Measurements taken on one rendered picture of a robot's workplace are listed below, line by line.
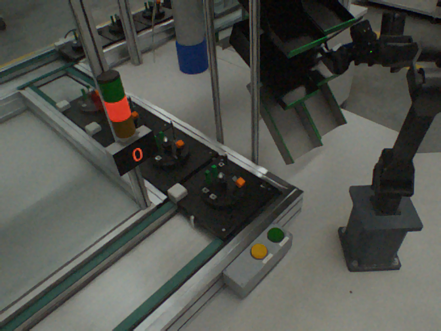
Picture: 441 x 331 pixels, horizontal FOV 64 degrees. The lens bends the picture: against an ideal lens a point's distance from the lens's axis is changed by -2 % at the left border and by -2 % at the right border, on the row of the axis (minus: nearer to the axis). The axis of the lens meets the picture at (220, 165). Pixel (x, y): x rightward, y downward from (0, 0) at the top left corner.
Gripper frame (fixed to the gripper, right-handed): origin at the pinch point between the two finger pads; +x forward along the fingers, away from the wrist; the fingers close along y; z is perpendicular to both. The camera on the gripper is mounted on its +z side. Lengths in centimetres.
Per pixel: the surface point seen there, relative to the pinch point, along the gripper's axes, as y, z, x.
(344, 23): -0.5, 8.0, -2.0
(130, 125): 62, 5, 13
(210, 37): 25.5, 12.7, 25.1
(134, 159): 64, -4, 16
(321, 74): 1.6, -6.9, 6.3
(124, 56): 11, -3, 133
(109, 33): 9, 10, 145
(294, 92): 15.5, -6.8, 5.4
